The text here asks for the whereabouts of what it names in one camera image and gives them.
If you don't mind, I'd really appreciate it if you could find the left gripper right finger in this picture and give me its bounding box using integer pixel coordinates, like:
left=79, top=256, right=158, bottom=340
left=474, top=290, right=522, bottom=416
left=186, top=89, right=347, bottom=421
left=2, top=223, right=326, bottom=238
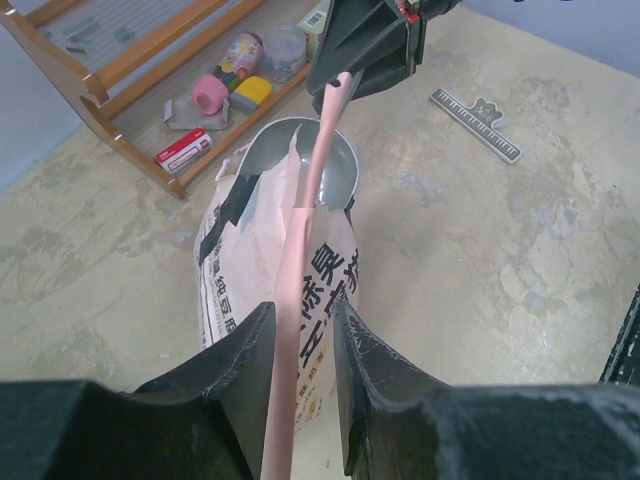
left=332, top=300, right=639, bottom=479

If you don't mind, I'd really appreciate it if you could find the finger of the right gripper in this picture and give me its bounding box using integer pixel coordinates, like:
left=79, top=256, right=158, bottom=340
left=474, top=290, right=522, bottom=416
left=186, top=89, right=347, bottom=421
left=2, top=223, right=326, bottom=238
left=306, top=20, right=411, bottom=112
left=319, top=1, right=400, bottom=63

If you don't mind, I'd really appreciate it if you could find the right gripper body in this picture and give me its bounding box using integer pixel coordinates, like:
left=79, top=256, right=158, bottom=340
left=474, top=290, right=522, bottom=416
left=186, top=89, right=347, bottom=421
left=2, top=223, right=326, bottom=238
left=319, top=0, right=458, bottom=95

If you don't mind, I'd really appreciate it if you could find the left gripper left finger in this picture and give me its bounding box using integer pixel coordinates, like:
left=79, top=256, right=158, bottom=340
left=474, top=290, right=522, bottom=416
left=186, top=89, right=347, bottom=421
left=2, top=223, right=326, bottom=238
left=1, top=302, right=275, bottom=479

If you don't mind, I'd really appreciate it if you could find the silver metal scoop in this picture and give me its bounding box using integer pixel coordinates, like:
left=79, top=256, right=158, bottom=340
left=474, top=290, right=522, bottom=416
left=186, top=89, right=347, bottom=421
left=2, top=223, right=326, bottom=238
left=238, top=116, right=360, bottom=212

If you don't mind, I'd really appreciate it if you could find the pink cat litter bag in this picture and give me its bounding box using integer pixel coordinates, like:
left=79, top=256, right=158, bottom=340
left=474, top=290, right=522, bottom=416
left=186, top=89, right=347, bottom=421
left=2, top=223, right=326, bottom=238
left=194, top=73, right=359, bottom=479

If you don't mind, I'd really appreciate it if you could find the green white box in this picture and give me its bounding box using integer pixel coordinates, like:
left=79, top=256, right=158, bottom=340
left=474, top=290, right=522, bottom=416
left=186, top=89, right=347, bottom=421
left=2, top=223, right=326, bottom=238
left=297, top=0, right=331, bottom=63

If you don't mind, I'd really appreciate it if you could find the red white small box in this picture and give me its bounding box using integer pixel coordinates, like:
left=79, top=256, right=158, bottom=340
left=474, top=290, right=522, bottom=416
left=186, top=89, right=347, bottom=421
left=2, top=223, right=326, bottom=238
left=154, top=128, right=212, bottom=176

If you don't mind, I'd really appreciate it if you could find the clear round jar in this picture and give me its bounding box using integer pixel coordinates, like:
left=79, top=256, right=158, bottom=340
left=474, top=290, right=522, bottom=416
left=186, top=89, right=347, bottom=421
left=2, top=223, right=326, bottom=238
left=263, top=25, right=306, bottom=84

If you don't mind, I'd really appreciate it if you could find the grey ruler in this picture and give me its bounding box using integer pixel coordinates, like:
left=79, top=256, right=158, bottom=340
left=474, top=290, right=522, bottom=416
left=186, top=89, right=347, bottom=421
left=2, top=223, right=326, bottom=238
left=430, top=88, right=522, bottom=165

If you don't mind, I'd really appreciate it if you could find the grey folded clip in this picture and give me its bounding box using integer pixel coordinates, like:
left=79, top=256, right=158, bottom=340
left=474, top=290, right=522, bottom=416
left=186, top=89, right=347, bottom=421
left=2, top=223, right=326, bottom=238
left=163, top=99, right=230, bottom=131

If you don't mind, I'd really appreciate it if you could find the orange wooden shelf rack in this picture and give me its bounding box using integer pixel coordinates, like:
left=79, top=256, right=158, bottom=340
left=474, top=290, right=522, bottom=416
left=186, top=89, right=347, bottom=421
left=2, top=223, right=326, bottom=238
left=1, top=1, right=315, bottom=199

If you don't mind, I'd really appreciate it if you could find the black base frame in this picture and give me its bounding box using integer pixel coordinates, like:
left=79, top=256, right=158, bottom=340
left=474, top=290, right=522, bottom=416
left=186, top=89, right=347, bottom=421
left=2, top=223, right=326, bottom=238
left=599, top=288, right=640, bottom=387

